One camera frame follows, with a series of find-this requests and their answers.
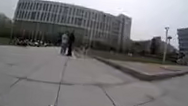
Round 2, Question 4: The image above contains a person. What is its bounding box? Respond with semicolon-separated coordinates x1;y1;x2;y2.
59;31;71;56
65;31;77;58

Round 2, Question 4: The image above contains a grass strip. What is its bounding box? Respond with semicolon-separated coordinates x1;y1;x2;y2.
86;48;183;68

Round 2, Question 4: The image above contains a large curved grey building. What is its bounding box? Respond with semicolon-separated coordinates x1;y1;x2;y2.
10;0;135;55

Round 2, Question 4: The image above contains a raised stone platform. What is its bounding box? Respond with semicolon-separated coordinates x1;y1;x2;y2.
92;54;188;86

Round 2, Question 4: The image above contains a grey paved plaza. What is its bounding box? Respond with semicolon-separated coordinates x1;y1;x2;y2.
0;40;188;106

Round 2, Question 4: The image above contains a low dark building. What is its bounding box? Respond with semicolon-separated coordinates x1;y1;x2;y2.
130;33;180;60

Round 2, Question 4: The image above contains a row of parked bicycles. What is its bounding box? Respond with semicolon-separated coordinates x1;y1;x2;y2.
9;35;55;51

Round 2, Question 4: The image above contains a lamp post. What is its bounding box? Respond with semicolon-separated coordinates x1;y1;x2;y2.
160;25;174;65

